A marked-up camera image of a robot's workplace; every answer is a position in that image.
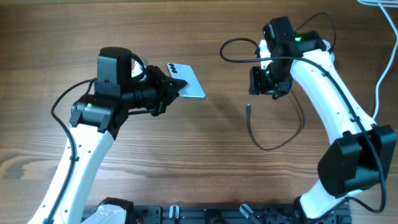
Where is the light blue smartphone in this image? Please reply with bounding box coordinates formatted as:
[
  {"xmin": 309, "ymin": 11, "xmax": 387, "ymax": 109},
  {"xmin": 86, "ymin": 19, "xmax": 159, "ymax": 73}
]
[{"xmin": 167, "ymin": 63, "xmax": 206, "ymax": 100}]

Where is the white power strip cord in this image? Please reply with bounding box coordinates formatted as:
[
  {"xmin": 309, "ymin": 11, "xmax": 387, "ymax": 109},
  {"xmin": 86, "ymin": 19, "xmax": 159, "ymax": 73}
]
[{"xmin": 356, "ymin": 0, "xmax": 398, "ymax": 121}]

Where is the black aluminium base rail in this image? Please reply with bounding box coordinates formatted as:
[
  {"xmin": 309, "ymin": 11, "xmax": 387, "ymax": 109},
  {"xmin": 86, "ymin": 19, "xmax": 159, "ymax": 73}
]
[{"xmin": 81, "ymin": 203, "xmax": 351, "ymax": 224}]

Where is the black USB charging cable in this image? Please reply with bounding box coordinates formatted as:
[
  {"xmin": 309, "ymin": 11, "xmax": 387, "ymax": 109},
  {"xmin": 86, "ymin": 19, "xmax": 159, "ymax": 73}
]
[{"xmin": 246, "ymin": 12, "xmax": 338, "ymax": 152}]

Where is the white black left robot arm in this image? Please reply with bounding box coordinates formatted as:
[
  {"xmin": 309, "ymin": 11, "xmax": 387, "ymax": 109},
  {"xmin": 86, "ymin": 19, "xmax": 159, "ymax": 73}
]
[{"xmin": 30, "ymin": 47, "xmax": 187, "ymax": 223}]

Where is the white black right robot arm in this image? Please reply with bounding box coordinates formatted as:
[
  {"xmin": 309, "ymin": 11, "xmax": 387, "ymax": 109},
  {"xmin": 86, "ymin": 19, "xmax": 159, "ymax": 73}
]
[{"xmin": 249, "ymin": 17, "xmax": 397, "ymax": 223}]

